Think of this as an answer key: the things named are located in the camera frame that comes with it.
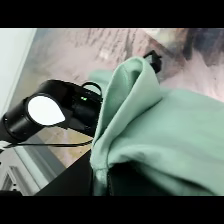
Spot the black cable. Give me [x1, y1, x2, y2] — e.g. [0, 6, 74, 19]
[81, 80, 104, 98]
[0, 139, 94, 152]

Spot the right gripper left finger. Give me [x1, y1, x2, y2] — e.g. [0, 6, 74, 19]
[34, 150, 95, 197]

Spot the mint green T-shirt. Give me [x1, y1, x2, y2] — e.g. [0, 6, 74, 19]
[87, 55, 224, 197]

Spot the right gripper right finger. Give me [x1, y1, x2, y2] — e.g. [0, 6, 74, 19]
[107, 162, 169, 197]

